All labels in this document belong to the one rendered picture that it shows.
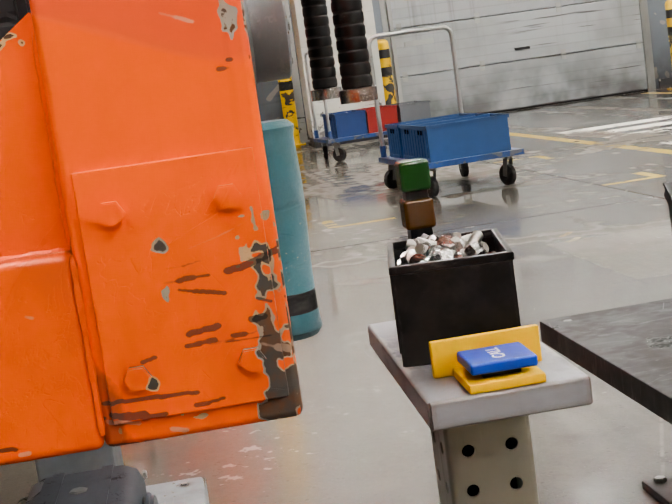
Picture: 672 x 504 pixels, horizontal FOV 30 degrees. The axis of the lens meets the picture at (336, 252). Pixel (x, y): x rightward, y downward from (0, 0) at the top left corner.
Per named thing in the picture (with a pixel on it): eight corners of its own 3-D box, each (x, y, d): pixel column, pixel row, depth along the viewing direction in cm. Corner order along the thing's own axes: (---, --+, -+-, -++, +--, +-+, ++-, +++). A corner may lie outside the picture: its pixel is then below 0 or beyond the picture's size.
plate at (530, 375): (453, 377, 134) (452, 368, 134) (526, 365, 135) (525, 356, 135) (470, 395, 126) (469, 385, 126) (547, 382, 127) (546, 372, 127)
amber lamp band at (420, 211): (402, 228, 167) (398, 198, 166) (431, 223, 167) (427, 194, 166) (407, 231, 163) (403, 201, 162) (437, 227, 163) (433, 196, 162)
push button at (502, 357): (458, 371, 133) (455, 350, 133) (522, 360, 134) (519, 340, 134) (473, 386, 126) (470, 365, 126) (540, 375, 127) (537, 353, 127)
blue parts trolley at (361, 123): (315, 160, 1127) (300, 53, 1113) (421, 144, 1148) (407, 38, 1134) (331, 163, 1068) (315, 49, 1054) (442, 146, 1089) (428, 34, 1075)
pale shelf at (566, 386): (369, 346, 168) (366, 323, 167) (492, 325, 169) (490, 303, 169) (431, 432, 126) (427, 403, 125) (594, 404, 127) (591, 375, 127)
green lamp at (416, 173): (397, 191, 166) (393, 161, 165) (426, 186, 166) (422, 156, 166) (402, 193, 162) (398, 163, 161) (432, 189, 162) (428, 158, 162)
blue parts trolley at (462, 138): (381, 189, 794) (360, 36, 780) (472, 174, 806) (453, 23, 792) (425, 200, 697) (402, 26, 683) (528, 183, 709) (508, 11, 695)
